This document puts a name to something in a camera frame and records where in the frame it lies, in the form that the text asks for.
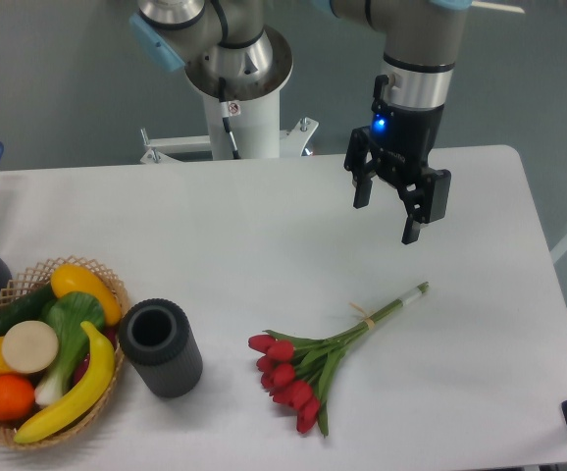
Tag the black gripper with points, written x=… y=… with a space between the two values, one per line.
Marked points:
x=396 y=146

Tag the red tulip bouquet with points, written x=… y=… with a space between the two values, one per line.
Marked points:
x=299 y=372

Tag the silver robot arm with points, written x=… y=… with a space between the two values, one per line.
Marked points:
x=422 y=38

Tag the dark grey ribbed vase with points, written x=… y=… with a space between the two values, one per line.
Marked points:
x=157 y=339

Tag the red fruit in basket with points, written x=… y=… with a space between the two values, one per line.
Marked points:
x=111 y=334

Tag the yellow lemon squash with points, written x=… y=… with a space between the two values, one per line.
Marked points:
x=70 y=278

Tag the yellow banana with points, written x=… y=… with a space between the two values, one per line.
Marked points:
x=76 y=402

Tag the green bok choy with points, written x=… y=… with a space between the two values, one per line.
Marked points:
x=64 y=317

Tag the green cucumber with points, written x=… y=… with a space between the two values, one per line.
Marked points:
x=28 y=307

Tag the woven wicker basket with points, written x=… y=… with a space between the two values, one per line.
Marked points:
x=36 y=277

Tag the beige round cut radish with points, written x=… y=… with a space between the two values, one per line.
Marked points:
x=30 y=347

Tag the orange fruit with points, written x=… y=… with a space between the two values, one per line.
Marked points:
x=16 y=397

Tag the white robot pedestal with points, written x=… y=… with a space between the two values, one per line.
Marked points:
x=240 y=91

